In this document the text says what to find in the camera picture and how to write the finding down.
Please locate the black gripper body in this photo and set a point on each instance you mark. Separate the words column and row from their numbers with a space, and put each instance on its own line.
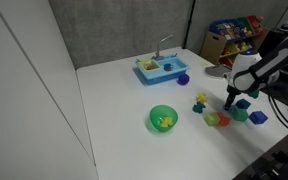
column 232, row 91

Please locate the light blue toy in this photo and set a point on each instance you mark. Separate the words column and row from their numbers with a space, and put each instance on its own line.
column 233, row 108

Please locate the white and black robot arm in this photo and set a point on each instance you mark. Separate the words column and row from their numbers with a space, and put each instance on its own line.
column 270, row 65

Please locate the orange toy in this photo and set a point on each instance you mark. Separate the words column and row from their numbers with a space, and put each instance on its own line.
column 224, row 120

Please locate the yellow star toy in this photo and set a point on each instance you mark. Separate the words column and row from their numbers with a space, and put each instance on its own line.
column 202, row 98

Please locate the teal tree toy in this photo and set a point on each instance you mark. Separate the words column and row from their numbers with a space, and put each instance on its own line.
column 198, row 107

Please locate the wooden toy shelf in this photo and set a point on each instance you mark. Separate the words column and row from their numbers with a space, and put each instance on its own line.
column 217, row 46

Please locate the small yellow toy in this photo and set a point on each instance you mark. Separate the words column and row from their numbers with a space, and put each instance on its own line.
column 166, row 122

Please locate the blue toy cup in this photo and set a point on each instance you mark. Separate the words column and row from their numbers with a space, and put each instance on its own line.
column 168, row 67

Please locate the green translucent bowl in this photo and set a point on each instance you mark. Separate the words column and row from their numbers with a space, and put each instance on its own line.
column 157, row 116

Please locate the light blue toy sink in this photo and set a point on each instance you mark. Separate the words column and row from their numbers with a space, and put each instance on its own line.
column 160, row 77

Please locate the small orange toy food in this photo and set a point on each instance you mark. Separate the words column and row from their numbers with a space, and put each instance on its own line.
column 150, row 67

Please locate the grey toy faucet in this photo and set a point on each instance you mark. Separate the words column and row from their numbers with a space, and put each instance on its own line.
column 160, row 45

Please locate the navy blue cube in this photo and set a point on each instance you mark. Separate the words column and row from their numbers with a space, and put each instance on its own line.
column 243, row 104

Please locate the light green cube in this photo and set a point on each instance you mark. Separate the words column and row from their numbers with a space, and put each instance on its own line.
column 212, row 119

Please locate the royal blue cube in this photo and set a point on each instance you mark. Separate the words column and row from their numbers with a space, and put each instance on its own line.
column 258, row 117

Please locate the purple ball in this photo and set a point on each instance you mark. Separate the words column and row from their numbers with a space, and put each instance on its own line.
column 183, row 79

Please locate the black clamp equipment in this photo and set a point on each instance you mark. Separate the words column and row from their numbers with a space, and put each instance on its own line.
column 277, row 156

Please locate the black pole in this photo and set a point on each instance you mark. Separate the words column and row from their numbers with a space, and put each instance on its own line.
column 188, row 23

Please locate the yellow-green sink tray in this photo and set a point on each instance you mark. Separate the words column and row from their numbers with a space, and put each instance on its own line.
column 150, row 62

